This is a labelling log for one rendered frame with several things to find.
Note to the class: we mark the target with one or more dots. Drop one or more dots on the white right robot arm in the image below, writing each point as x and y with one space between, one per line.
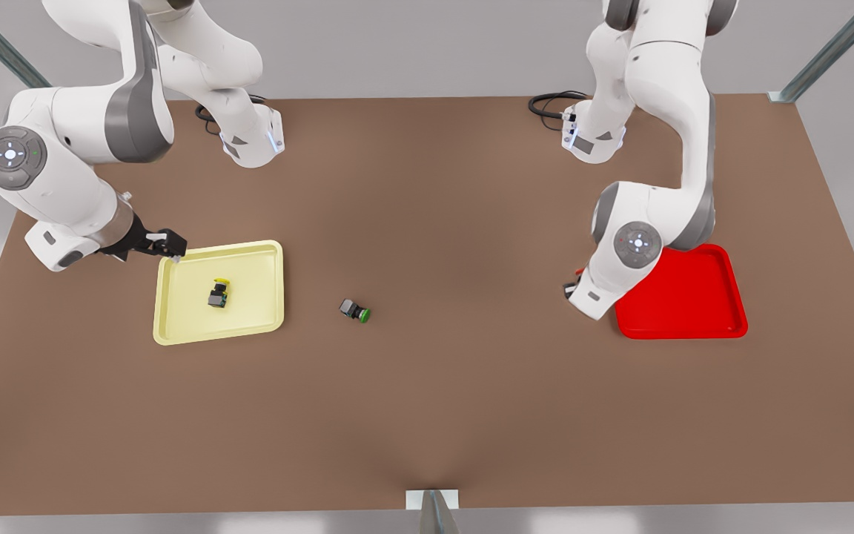
64 159

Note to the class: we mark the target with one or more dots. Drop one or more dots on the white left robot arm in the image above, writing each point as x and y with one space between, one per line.
657 74

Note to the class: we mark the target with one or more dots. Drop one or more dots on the pale yellow tray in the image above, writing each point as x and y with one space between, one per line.
219 292

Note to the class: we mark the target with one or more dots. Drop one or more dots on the red tray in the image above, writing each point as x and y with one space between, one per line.
686 297

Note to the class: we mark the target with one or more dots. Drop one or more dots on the yellow push-button switch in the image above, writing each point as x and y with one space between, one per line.
219 294

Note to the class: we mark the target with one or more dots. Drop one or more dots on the green push-button switch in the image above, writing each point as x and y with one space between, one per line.
355 309

